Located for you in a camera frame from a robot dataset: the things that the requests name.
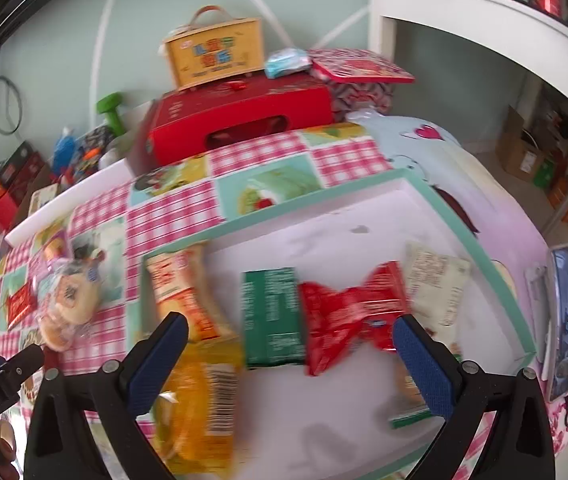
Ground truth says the orange snack packet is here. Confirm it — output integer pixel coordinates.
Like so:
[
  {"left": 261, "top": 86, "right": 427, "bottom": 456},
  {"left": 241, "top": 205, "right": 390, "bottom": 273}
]
[{"left": 145, "top": 246, "right": 237, "bottom": 345}]

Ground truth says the yellow gift box with handle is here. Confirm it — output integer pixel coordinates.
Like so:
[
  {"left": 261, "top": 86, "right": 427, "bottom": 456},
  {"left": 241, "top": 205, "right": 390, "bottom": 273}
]
[{"left": 159, "top": 5, "right": 265, "bottom": 90}]

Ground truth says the dark red carton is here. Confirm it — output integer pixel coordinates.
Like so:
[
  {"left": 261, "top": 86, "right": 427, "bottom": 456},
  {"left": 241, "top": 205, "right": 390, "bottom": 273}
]
[{"left": 0, "top": 141, "right": 47, "bottom": 196}]

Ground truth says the white foam board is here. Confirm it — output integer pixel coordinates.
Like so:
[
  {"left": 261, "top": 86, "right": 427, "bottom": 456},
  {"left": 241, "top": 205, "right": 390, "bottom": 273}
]
[{"left": 4, "top": 157, "right": 137, "bottom": 248}]

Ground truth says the smartphone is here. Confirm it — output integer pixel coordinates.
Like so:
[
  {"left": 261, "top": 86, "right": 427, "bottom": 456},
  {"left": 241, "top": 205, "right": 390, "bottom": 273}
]
[{"left": 546, "top": 245, "right": 568, "bottom": 403}]

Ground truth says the green dumbbell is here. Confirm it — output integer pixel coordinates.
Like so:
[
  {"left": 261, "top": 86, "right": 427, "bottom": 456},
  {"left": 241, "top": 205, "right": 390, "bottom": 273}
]
[{"left": 96, "top": 92, "right": 130, "bottom": 136}]

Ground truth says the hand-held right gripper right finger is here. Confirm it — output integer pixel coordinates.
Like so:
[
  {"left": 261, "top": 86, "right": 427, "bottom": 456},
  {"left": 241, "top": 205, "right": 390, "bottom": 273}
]
[{"left": 392, "top": 313, "right": 556, "bottom": 480}]

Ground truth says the large red gift box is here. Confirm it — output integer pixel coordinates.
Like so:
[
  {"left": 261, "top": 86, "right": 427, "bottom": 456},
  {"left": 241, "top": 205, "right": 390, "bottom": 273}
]
[{"left": 139, "top": 77, "right": 335, "bottom": 168}]

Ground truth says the green paper bag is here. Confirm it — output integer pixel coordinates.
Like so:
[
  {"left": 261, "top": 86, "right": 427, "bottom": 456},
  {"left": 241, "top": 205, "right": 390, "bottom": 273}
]
[{"left": 534, "top": 160, "right": 556, "bottom": 192}]

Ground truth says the red snack packet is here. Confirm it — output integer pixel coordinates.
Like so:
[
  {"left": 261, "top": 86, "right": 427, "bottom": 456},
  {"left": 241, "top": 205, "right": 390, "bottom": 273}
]
[{"left": 298, "top": 261, "right": 412, "bottom": 377}]

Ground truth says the white phone stand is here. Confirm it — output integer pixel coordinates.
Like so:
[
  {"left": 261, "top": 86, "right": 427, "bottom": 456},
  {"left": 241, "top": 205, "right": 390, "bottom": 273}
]
[{"left": 524, "top": 262, "right": 552, "bottom": 381}]

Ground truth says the white shelf unit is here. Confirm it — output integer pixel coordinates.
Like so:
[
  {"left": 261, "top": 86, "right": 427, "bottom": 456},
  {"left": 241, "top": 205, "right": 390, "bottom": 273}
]
[{"left": 366, "top": 0, "right": 568, "bottom": 161}]

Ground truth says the toy car pack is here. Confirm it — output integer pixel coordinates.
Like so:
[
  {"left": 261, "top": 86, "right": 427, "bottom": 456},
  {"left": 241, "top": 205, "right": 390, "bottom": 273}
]
[{"left": 71, "top": 125, "right": 117, "bottom": 176}]

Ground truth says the red patterned tin box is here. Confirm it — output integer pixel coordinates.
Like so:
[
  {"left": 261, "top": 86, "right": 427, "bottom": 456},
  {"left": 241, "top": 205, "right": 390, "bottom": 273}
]
[{"left": 308, "top": 48, "right": 415, "bottom": 116}]

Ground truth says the shallow teal cardboard box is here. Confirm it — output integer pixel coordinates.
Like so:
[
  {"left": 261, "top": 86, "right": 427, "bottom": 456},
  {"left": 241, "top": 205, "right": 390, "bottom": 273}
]
[{"left": 139, "top": 167, "right": 537, "bottom": 480}]

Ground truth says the person's left hand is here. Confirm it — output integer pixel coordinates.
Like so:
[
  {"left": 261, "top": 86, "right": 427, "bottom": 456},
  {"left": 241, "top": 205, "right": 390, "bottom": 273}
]
[{"left": 0, "top": 417, "right": 20, "bottom": 480}]

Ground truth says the green snack packet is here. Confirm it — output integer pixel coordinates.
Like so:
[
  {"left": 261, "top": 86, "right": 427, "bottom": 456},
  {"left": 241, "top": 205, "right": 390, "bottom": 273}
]
[{"left": 241, "top": 266, "right": 307, "bottom": 370}]

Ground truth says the yellow snack packet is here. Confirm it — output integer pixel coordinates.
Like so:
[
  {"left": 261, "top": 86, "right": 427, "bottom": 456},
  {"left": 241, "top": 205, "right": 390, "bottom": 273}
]
[{"left": 156, "top": 337, "right": 244, "bottom": 476}]

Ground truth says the blue plastic bottle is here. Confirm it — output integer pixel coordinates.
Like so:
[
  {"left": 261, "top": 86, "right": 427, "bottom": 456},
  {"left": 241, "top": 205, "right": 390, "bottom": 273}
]
[{"left": 53, "top": 127, "right": 80, "bottom": 173}]

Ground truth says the blue wet wipes pack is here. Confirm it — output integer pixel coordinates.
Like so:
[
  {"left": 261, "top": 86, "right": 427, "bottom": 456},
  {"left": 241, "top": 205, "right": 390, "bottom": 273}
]
[{"left": 264, "top": 47, "right": 312, "bottom": 80}]

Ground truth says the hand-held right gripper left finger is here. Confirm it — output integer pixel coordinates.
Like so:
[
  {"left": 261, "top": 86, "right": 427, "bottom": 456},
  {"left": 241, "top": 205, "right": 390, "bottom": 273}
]
[{"left": 24, "top": 311, "right": 190, "bottom": 480}]

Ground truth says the white label snack packet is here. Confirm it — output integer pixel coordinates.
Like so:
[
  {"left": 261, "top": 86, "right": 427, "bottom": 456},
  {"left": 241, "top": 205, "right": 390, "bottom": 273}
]
[{"left": 406, "top": 243, "right": 472, "bottom": 333}]

